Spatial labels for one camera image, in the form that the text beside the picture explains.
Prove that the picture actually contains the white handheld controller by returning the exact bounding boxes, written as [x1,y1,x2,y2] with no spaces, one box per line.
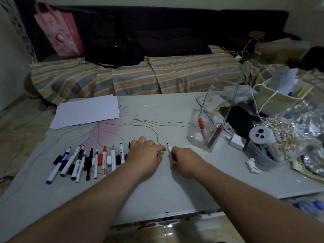
[248,126,285,163]

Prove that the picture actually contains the patterned black and white cloth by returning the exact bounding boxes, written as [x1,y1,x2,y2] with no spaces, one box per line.
[0,0,38,64]

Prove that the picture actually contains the person's left forearm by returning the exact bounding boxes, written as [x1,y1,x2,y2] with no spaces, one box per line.
[6,162,150,243]

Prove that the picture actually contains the clear acrylic pen holder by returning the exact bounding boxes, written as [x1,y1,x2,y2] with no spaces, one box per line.
[187,60,248,153]

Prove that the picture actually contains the small white figurine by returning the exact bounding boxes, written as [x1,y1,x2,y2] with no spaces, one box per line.
[246,158,262,174]

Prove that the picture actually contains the white charger adapter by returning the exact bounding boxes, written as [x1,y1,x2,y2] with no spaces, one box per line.
[229,134,245,151]

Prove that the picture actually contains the pink gift bag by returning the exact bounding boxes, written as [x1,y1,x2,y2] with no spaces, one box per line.
[34,2,85,59]

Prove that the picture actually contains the stack of white paper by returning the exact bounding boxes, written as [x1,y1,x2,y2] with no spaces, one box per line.
[50,94,121,130]

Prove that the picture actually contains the row of assorted pens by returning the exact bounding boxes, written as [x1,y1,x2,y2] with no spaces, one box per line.
[46,142,132,185]

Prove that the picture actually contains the white papers in basket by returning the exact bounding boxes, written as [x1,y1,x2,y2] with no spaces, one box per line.
[268,67,300,96]

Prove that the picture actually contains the black bag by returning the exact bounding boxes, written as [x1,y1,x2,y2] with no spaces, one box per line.
[84,30,145,69]

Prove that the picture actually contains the person's left hand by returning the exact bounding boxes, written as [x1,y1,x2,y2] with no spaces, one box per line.
[126,137,166,179]

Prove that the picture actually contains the blue plastic bottle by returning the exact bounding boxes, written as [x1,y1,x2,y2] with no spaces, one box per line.
[291,199,324,217]

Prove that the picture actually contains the clear plastic tub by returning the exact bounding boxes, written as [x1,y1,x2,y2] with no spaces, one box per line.
[242,141,291,172]

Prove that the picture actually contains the clear bag of cotton swabs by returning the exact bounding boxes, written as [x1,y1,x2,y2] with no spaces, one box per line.
[262,99,324,162]

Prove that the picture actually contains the striped bed sheet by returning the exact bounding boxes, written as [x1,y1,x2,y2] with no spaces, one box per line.
[30,45,324,106]

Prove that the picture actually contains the person's right hand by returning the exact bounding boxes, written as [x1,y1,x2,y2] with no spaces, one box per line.
[171,147,209,179]

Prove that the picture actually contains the orange capped marker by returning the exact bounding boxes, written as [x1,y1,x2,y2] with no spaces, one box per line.
[198,118,207,142]

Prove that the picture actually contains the person's right forearm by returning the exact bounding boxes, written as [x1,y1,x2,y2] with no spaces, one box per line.
[197,163,324,243]

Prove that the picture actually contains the cream basket with white handle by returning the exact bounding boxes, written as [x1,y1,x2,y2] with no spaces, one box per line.
[254,78,314,117]

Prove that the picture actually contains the dark sofa backrest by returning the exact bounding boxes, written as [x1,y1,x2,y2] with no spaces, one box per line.
[14,0,289,62]

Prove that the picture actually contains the red and black marker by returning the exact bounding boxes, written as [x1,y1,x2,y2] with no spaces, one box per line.
[207,124,224,149]

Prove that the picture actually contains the black pouch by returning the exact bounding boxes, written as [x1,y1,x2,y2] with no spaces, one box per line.
[219,105,265,140]

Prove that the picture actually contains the cardboard box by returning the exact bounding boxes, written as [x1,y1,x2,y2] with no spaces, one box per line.
[254,38,311,65]

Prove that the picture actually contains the white charging cable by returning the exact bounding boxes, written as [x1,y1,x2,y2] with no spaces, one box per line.
[220,38,260,61]

